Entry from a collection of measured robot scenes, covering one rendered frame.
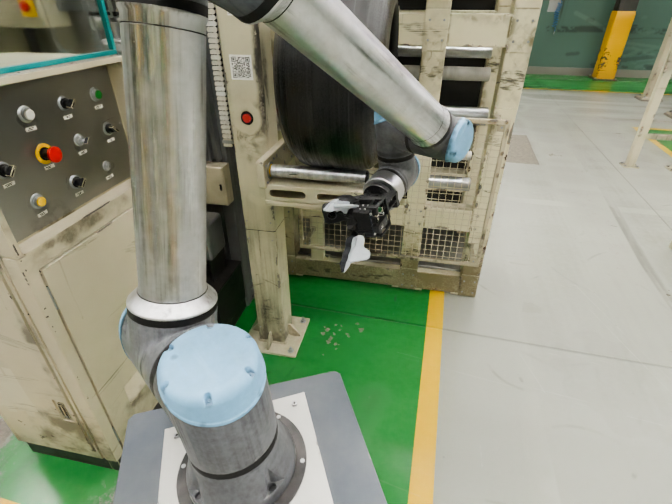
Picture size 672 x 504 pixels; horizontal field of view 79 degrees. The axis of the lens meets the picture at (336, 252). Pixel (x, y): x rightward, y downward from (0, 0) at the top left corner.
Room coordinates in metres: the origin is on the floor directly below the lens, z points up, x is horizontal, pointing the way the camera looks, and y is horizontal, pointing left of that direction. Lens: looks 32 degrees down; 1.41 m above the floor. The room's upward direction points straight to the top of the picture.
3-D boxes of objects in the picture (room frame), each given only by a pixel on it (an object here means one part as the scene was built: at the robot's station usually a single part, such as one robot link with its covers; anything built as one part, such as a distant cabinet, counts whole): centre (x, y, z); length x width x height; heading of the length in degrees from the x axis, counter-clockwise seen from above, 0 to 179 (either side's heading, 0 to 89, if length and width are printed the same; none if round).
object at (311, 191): (1.32, 0.07, 0.84); 0.36 x 0.09 x 0.06; 78
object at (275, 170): (1.32, 0.06, 0.90); 0.35 x 0.05 x 0.05; 78
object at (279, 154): (1.50, 0.21, 0.90); 0.40 x 0.03 x 0.10; 168
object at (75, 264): (1.09, 0.87, 0.63); 0.56 x 0.41 x 1.27; 168
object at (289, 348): (1.49, 0.29, 0.02); 0.27 x 0.27 x 0.04; 78
